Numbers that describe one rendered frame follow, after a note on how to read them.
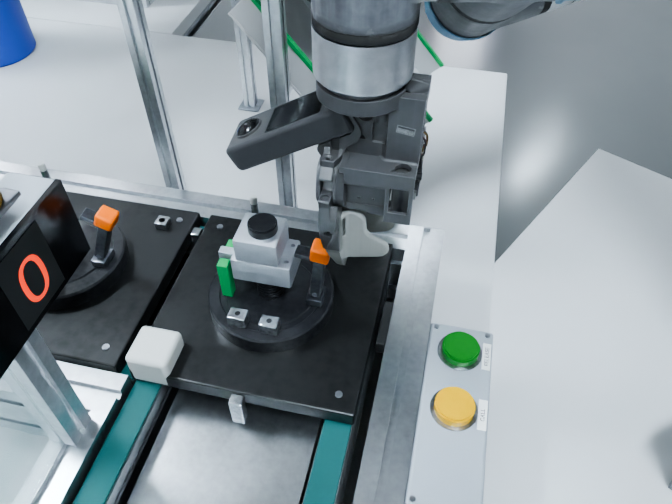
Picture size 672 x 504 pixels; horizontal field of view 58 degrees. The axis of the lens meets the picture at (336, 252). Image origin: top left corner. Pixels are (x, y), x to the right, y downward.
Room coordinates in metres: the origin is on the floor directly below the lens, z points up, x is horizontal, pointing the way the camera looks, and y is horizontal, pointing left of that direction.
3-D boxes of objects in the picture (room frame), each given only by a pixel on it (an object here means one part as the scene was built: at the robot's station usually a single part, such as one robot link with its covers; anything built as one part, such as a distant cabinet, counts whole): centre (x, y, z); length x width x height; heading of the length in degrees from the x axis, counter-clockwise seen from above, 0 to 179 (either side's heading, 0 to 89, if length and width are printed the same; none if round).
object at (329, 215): (0.39, 0.00, 1.15); 0.05 x 0.02 x 0.09; 167
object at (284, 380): (0.43, 0.07, 0.96); 0.24 x 0.24 x 0.02; 77
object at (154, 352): (0.36, 0.19, 0.97); 0.05 x 0.05 x 0.04; 77
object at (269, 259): (0.43, 0.08, 1.06); 0.08 x 0.04 x 0.07; 77
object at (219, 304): (0.43, 0.07, 0.98); 0.14 x 0.14 x 0.02
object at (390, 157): (0.41, -0.03, 1.21); 0.09 x 0.08 x 0.12; 77
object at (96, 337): (0.49, 0.32, 1.01); 0.24 x 0.24 x 0.13; 77
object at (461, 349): (0.37, -0.13, 0.96); 0.04 x 0.04 x 0.02
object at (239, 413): (0.31, 0.10, 0.95); 0.01 x 0.01 x 0.04; 77
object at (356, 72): (0.41, -0.02, 1.29); 0.08 x 0.08 x 0.05
